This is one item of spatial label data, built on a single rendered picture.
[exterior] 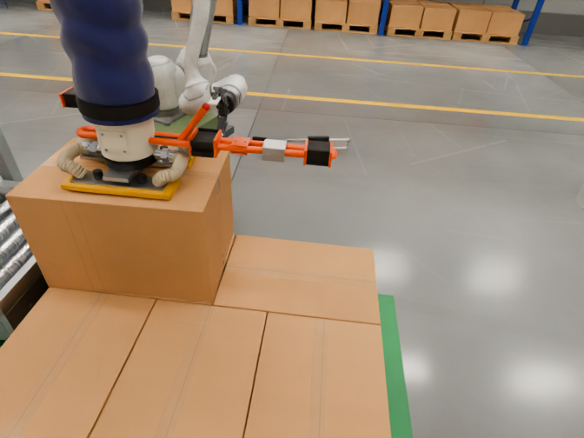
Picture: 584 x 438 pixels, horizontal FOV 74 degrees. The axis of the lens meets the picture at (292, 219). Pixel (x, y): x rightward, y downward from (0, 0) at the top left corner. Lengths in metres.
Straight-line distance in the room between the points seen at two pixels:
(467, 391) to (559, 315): 0.81
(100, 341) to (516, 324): 1.99
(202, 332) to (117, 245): 0.40
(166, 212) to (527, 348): 1.87
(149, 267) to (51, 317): 0.37
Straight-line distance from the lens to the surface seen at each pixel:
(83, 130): 1.41
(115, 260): 1.43
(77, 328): 1.50
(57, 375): 1.41
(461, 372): 2.12
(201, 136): 1.26
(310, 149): 1.18
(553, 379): 2.32
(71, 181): 1.37
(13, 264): 1.83
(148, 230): 1.29
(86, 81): 1.20
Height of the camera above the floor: 1.64
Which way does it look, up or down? 37 degrees down
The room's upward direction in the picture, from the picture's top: 4 degrees clockwise
